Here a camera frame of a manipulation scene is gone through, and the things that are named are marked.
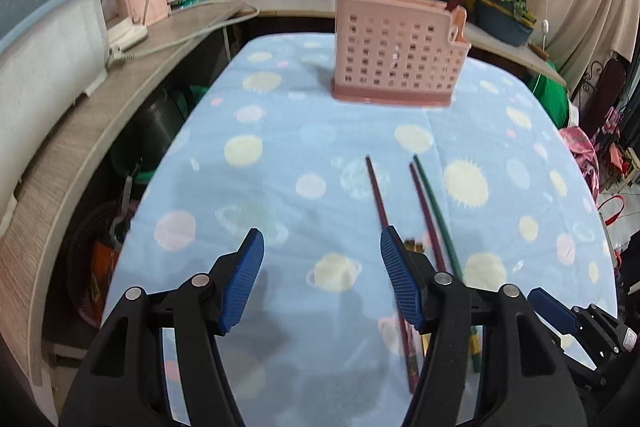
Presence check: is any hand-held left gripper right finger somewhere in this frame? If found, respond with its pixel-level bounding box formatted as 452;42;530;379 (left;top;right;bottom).
379;226;590;427

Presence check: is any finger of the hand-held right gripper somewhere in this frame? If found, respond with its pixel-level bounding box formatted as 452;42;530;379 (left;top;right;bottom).
527;287;624;359

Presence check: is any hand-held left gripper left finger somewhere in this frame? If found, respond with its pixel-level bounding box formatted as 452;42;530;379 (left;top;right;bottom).
59;228;266;427

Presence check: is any green chopstick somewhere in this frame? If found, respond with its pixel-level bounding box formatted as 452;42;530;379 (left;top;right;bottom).
413;154;484;374

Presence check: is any pink plastic utensil basket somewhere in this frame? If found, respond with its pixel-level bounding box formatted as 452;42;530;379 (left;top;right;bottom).
330;0;472;109

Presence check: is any blue planet-print tablecloth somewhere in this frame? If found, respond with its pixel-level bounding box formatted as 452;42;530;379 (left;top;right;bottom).
102;34;619;427

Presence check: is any pink floral bag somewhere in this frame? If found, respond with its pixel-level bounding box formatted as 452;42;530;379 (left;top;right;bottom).
557;126;601;204

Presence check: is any green basin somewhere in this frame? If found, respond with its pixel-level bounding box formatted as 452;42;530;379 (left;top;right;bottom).
109;141;162;184

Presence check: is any dark cooking pot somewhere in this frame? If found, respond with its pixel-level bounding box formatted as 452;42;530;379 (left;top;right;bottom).
132;89;189;158

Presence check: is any green bag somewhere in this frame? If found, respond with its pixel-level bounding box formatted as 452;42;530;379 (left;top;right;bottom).
522;59;574;128

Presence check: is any dark chair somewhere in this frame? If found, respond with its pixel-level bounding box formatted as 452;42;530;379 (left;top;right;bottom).
574;56;627;138

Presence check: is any dark planter box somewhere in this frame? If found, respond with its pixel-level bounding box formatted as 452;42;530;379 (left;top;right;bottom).
473;0;535;48

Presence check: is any white countertop appliance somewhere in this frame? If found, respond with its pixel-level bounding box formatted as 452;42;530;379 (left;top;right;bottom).
97;0;151;50

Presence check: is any white tub with blue rim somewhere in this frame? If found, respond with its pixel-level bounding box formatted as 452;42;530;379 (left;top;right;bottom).
0;0;111;229

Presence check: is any white power cable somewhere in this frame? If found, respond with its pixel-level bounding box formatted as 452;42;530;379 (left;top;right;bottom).
132;5;261;60

